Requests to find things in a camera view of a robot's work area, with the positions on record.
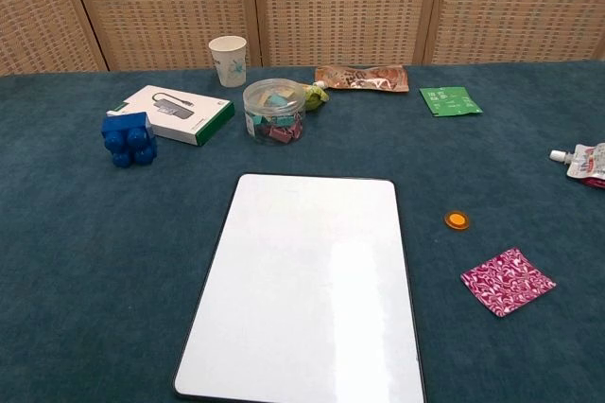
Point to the small orange disc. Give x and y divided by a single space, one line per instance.
455 220

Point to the magenta patterned packet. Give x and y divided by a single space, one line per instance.
508 282

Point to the white board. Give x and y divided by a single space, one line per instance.
302 280

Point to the clear jar of binder clips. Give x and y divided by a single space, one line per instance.
274 114

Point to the yellow green snack packet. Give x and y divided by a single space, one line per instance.
316 97

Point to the brown spout pouch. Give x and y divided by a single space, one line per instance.
364 77

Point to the white green hub box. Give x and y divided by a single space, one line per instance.
189 119

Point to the white paper cup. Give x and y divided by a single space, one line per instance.
229 64

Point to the green sachet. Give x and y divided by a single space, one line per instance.
450 101

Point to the woven folding screen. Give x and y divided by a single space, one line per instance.
340 1

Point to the blue toy building block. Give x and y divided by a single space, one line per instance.
127 138

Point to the teal table cloth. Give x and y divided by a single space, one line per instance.
94 256

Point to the white red spout pouch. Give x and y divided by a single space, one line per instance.
586 164

